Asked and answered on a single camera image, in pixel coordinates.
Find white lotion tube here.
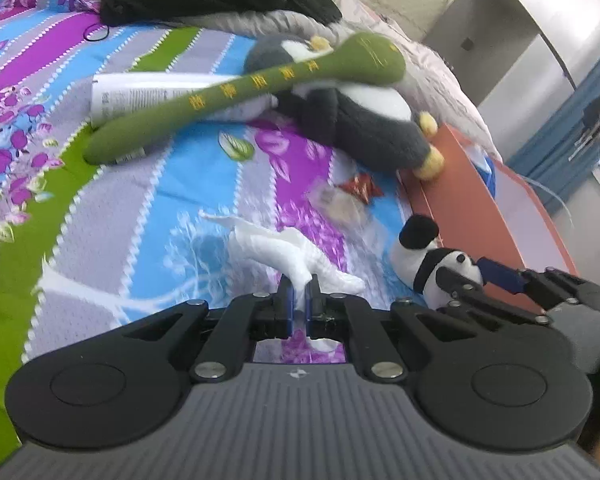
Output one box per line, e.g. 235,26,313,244
90,71,281,129

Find blue curtain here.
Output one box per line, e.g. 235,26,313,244
505,45,600,202

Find red snack wrapper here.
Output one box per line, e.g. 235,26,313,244
339,172,385,206

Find black hair tie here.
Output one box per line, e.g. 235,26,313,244
83,22,112,44

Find grey penguin plush toy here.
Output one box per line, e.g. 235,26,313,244
243,32,446,182

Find hanging denim clothes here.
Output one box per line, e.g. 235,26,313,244
567,60,600,171

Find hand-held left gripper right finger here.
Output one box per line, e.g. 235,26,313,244
305,274,476,382

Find black clothes rail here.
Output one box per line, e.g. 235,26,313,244
517,2,579,94

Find small panda plush toy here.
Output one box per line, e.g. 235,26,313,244
390,214,485,309

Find clear plastic packet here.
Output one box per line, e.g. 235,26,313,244
310,185,367,224

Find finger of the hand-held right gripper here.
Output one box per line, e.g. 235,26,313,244
434,265,553,328
475,256,600,313

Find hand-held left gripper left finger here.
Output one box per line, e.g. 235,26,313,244
122,275,297,384

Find floral striped bed sheet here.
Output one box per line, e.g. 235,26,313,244
0,0,431,461

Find green plush mallet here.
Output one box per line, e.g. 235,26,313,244
82,31,407,166

